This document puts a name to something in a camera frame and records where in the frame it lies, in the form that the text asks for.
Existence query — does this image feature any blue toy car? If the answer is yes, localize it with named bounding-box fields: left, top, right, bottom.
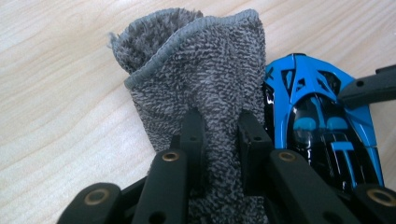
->
left=262, top=52, right=385, bottom=192

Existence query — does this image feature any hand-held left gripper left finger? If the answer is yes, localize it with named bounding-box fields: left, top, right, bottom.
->
left=170, top=106, right=207, bottom=194

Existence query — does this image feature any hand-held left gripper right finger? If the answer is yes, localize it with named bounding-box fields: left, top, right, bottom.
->
left=237, top=108, right=276, bottom=197

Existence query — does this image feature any grey fluffy towel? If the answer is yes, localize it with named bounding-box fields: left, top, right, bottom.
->
left=106, top=7, right=269, bottom=224

